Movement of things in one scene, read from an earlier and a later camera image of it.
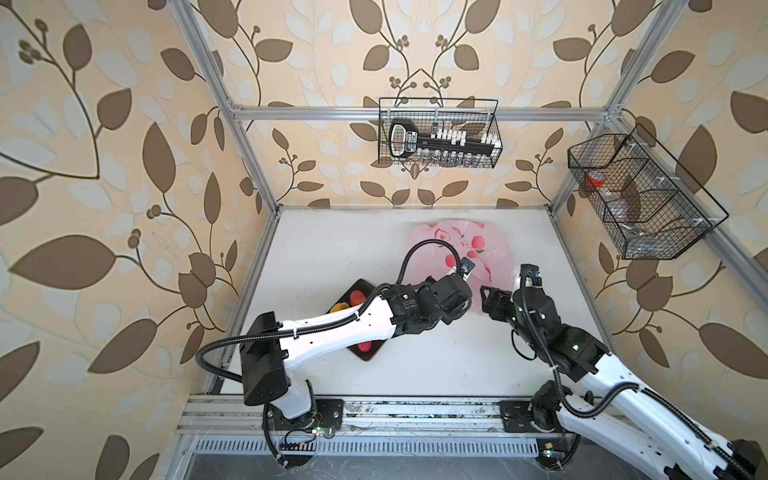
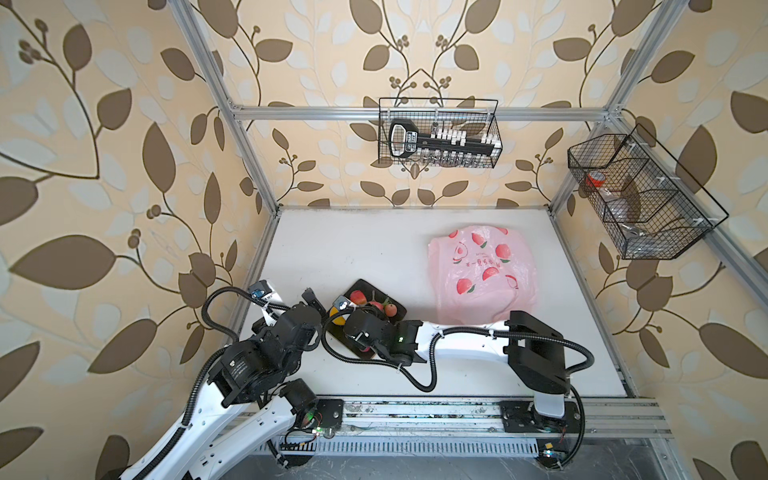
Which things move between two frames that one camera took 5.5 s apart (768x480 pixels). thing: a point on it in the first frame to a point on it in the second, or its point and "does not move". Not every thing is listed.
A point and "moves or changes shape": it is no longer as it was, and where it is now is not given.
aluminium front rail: x=227 y=416 does not move
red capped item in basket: x=595 y=178 does not move
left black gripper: x=454 y=313 to x=312 y=299
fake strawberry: x=357 y=298 does not move
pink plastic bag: x=482 y=248 moves or changes shape
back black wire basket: x=448 y=133 does not move
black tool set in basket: x=441 y=144 does not move
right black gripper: x=497 y=298 to x=381 y=318
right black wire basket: x=649 y=206 does not move
